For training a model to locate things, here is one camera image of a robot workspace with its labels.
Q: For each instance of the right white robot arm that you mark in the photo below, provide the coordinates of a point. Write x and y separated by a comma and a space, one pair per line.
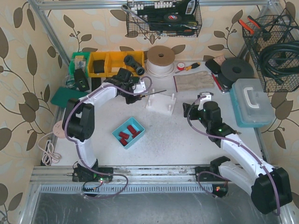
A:
268, 187

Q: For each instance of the black disc spool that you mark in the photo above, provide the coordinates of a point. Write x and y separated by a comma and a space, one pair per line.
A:
233, 69

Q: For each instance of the wire basket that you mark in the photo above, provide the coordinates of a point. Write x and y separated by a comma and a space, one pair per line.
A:
158, 18
275, 52

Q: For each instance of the green flat case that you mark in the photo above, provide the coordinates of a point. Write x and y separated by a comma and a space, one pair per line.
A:
63, 94

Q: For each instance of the beige work glove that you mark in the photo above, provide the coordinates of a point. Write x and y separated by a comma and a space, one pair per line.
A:
194, 81

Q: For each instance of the white four-peg base plate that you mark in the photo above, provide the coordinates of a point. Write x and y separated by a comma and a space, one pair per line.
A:
160, 103

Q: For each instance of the red white tape roll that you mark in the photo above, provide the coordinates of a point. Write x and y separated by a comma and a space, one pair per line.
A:
180, 66

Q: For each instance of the white cable spool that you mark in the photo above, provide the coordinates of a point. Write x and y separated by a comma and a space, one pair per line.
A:
160, 61

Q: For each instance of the teal spring tray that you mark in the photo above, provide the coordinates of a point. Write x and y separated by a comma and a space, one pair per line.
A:
123, 128

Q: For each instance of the black meter device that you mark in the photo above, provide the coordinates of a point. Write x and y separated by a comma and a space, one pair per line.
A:
81, 80

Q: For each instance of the right wire basket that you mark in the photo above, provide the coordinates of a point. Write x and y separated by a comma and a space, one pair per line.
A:
275, 52

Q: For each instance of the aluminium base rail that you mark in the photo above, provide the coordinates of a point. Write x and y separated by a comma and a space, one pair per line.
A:
127, 179

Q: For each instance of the black aluminium profile block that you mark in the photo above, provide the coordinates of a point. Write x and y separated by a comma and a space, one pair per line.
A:
95, 83

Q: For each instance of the yellow-black bit driver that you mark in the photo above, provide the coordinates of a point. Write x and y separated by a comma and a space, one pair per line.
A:
190, 67

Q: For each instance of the top wire basket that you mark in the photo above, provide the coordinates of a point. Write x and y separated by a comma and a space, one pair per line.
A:
158, 18

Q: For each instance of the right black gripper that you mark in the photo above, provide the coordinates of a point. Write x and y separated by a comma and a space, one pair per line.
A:
188, 112

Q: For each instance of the large red spring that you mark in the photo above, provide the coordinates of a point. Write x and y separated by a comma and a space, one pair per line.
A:
131, 129

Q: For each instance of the black block in bin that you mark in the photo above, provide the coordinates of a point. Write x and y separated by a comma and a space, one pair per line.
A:
99, 66

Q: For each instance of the small red spring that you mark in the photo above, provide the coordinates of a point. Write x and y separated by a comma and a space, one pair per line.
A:
136, 134

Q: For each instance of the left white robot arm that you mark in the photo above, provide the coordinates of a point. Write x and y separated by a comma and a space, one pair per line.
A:
79, 116

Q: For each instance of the yellow storage bins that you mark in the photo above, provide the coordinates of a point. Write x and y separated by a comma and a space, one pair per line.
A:
113, 60

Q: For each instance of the small orange-black screwdriver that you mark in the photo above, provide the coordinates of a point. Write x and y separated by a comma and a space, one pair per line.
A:
153, 93

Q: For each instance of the orange-handled pliers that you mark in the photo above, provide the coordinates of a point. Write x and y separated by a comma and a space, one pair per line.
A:
247, 26

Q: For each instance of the teal clear storage box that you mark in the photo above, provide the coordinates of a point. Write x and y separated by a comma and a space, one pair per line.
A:
251, 105

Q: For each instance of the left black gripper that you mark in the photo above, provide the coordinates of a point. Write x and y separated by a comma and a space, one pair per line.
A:
134, 94

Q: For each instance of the grey plastic pipe fitting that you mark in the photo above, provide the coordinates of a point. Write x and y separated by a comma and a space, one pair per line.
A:
131, 62

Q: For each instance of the black case with sponge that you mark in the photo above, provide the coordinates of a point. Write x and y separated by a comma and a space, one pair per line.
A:
214, 65

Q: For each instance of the green storage bin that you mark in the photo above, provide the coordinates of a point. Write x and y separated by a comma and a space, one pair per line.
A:
79, 60

